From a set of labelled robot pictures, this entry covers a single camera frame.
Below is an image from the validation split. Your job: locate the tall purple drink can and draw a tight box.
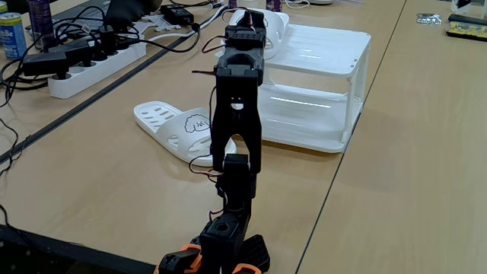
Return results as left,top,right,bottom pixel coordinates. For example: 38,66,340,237
27,0,56,50

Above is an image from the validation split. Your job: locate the white box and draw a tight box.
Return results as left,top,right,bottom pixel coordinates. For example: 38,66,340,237
450,0,487,20

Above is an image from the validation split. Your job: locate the white power strip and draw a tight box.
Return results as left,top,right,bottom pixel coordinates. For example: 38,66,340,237
47,40,148,100

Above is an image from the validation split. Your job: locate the blue drink can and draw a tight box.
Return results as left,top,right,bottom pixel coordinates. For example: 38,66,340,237
0,11,27,60

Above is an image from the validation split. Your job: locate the thin black cable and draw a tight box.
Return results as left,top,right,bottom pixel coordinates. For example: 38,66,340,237
0,117,20,178

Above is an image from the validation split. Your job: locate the black and yellow box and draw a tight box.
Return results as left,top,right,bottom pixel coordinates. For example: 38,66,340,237
445,14,487,42

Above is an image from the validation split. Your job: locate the white slipper with dog print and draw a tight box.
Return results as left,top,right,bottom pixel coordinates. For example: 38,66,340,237
227,8,290,61
133,100,237,167

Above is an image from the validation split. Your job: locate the black cable with barrel connector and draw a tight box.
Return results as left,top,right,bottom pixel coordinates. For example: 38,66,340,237
113,21,202,54

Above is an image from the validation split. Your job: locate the white printed bracket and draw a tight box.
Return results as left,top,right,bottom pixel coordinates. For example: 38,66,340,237
146,14,183,33
129,21,153,37

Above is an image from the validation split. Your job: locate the black power brick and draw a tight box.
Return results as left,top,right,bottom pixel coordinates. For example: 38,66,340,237
159,3,195,27

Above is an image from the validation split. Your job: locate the black mains plug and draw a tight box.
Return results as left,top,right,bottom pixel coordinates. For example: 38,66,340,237
98,24,118,56

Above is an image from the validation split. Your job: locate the dark laptop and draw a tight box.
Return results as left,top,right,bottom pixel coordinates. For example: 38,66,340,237
51,0,164,33

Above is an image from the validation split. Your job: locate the white coiled cable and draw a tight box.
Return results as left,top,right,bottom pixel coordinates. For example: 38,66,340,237
284,0,311,10

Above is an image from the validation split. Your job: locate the white two-tier shoe rack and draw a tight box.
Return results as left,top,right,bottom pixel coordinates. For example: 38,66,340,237
215,21,372,155

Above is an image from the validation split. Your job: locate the black plug-in power adapter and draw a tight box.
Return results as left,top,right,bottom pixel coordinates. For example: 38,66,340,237
49,37,95,69
22,51,70,80

